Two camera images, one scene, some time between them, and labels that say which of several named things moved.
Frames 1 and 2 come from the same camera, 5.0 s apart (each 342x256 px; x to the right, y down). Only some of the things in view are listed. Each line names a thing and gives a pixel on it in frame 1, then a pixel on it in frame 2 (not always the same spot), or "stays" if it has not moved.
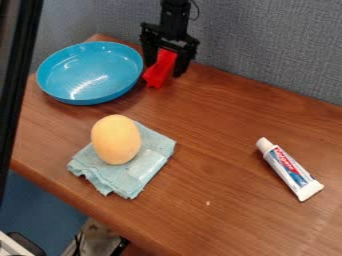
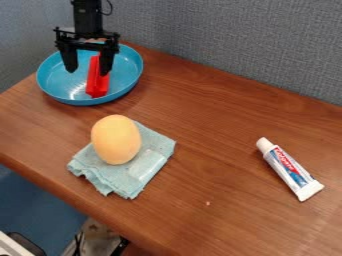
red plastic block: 159,72 → 96,80
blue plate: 87,72 stays
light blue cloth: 131,177 stays
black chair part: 28,243 stays
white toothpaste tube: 300,182 stays
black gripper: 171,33 → 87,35
